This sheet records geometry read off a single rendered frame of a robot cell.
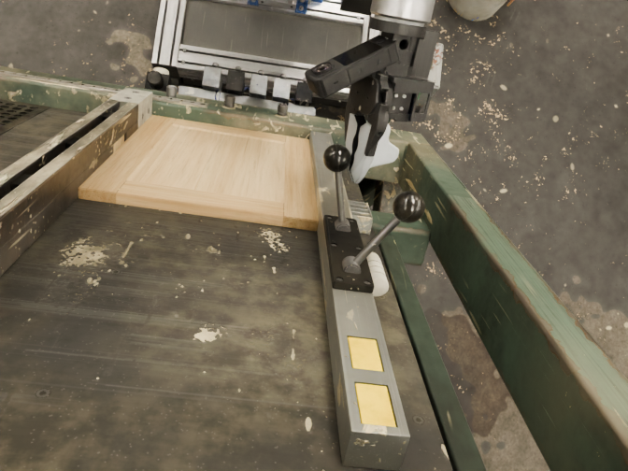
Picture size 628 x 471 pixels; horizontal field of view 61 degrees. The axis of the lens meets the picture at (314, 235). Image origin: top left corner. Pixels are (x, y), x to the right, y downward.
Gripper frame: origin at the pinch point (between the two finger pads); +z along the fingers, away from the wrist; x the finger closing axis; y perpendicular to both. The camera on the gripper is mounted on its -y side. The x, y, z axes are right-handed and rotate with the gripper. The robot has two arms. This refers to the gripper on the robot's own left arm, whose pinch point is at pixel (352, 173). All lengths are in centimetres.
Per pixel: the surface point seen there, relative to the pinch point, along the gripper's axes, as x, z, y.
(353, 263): -12.0, 7.1, -4.2
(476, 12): 141, -23, 124
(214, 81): 81, 5, 0
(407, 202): -14.2, -1.9, -0.2
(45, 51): 183, 19, -43
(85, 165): 24.8, 8.8, -33.2
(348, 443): -34.8, 10.7, -15.2
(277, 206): 14.1, 11.2, -4.6
